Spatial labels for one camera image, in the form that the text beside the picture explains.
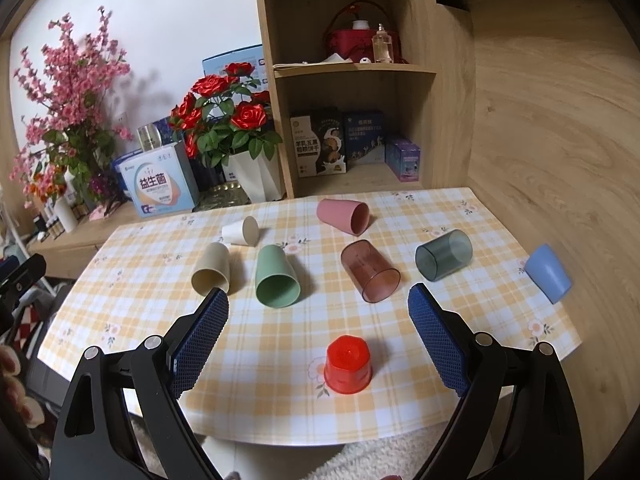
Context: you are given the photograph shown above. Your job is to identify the white box with blue label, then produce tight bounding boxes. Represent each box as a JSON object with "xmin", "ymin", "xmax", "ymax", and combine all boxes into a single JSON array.
[{"xmin": 120, "ymin": 141, "xmax": 201, "ymax": 218}]

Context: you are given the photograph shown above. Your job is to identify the white cup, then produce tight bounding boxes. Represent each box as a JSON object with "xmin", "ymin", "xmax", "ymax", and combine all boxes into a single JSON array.
[{"xmin": 221, "ymin": 216, "xmax": 260, "ymax": 247}]

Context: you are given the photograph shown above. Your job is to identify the white vase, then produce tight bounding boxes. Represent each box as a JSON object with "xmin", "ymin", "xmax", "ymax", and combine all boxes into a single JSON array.
[{"xmin": 54, "ymin": 197, "xmax": 78, "ymax": 233}]

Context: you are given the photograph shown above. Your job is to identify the glass perfume bottle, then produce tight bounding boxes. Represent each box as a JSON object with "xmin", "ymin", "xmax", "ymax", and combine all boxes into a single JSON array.
[{"xmin": 372, "ymin": 24, "xmax": 393, "ymax": 64}]

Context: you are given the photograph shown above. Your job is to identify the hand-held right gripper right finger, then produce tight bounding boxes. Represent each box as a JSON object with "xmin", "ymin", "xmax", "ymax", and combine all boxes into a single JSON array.
[{"xmin": 407, "ymin": 282, "xmax": 573, "ymax": 480}]

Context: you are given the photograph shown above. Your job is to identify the folded paper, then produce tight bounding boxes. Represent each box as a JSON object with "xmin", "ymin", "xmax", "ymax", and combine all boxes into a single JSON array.
[{"xmin": 273, "ymin": 55, "xmax": 351, "ymax": 68}]

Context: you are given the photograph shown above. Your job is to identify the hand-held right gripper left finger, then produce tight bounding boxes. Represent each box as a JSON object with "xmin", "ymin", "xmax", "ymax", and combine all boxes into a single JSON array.
[{"xmin": 52, "ymin": 287, "xmax": 230, "ymax": 480}]

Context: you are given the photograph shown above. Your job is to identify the purple box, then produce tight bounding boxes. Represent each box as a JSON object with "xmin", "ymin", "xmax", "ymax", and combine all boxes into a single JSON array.
[{"xmin": 386, "ymin": 135, "xmax": 422, "ymax": 182}]

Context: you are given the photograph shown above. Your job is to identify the green cup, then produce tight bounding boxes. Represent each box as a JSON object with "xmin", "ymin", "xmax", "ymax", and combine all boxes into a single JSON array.
[{"xmin": 255, "ymin": 245, "xmax": 301, "ymax": 308}]

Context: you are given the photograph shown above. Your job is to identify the person's left hand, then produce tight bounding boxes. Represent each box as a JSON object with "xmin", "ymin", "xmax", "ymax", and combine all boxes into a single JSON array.
[{"xmin": 0, "ymin": 345, "xmax": 45, "ymax": 430}]

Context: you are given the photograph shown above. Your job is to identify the beige cup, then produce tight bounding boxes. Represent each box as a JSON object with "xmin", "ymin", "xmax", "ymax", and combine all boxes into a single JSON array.
[{"xmin": 191, "ymin": 242, "xmax": 232, "ymax": 297}]

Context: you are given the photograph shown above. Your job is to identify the grey translucent cup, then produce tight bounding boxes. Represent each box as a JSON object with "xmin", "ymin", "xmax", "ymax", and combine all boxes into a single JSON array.
[{"xmin": 415, "ymin": 229, "xmax": 473, "ymax": 281}]

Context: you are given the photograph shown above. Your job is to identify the dark blue cylinder box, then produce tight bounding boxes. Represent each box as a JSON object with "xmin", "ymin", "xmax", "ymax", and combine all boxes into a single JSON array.
[{"xmin": 192, "ymin": 155, "xmax": 226, "ymax": 191}]

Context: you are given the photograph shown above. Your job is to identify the pink cup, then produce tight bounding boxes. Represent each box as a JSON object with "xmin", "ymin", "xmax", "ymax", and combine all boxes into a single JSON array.
[{"xmin": 316, "ymin": 198, "xmax": 371, "ymax": 237}]

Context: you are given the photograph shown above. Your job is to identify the blue and white carton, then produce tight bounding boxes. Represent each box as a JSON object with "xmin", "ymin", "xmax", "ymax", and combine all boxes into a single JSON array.
[{"xmin": 111, "ymin": 150, "xmax": 143, "ymax": 201}]

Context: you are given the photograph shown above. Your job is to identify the brown translucent cup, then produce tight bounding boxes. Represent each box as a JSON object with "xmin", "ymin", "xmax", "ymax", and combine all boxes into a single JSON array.
[{"xmin": 341, "ymin": 240, "xmax": 402, "ymax": 303}]

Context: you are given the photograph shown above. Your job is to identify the dark blue patterned box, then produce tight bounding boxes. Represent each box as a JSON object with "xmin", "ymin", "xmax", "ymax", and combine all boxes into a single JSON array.
[{"xmin": 152, "ymin": 116, "xmax": 183, "ymax": 148}]

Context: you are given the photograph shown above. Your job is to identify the red basket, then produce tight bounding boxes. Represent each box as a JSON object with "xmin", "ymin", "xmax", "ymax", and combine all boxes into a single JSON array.
[{"xmin": 324, "ymin": 2, "xmax": 401, "ymax": 64}]

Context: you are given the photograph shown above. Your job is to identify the dark biscuit box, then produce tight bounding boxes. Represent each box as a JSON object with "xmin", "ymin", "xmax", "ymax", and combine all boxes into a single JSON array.
[{"xmin": 290, "ymin": 107, "xmax": 347, "ymax": 178}]

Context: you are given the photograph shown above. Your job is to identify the pink blossom plant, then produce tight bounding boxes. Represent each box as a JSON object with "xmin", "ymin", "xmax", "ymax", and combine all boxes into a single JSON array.
[{"xmin": 10, "ymin": 6, "xmax": 133, "ymax": 211}]

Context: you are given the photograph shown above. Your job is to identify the red roses in white pot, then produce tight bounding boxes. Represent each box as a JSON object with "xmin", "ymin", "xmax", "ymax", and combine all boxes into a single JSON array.
[{"xmin": 167, "ymin": 62, "xmax": 283, "ymax": 203}]

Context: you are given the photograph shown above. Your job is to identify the red patterned cloth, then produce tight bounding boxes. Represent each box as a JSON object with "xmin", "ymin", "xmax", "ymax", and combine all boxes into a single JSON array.
[{"xmin": 12, "ymin": 305, "xmax": 48, "ymax": 361}]

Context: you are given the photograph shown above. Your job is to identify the wooden low cabinet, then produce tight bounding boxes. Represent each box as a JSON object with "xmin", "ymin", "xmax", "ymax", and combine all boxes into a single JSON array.
[{"xmin": 27, "ymin": 200, "xmax": 146, "ymax": 278}]

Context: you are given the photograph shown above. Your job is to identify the blue cup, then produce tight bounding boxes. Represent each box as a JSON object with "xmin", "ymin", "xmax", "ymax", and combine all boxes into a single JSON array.
[{"xmin": 524, "ymin": 244, "xmax": 572, "ymax": 304}]

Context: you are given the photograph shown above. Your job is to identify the light blue flat box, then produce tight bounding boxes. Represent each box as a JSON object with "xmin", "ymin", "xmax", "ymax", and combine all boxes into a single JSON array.
[{"xmin": 202, "ymin": 45, "xmax": 264, "ymax": 86}]

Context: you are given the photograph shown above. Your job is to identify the green gold tray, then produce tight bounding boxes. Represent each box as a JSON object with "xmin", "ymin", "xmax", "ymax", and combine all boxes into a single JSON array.
[{"xmin": 195, "ymin": 184, "xmax": 251, "ymax": 211}]

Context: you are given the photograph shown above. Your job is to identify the row of small brown bottles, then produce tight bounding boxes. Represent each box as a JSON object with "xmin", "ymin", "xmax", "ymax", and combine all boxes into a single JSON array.
[{"xmin": 32, "ymin": 205, "xmax": 96, "ymax": 241}]

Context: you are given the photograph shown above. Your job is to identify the wooden shelf unit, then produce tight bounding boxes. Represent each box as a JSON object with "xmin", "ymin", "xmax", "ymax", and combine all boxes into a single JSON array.
[{"xmin": 252, "ymin": 0, "xmax": 476, "ymax": 201}]

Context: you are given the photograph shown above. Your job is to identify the red cup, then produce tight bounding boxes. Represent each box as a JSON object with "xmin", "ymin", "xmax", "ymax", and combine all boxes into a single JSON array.
[{"xmin": 323, "ymin": 336, "xmax": 373, "ymax": 394}]

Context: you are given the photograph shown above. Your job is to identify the white fluffy rug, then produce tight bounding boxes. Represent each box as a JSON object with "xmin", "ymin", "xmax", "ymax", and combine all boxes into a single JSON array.
[{"xmin": 300, "ymin": 422, "xmax": 463, "ymax": 480}]

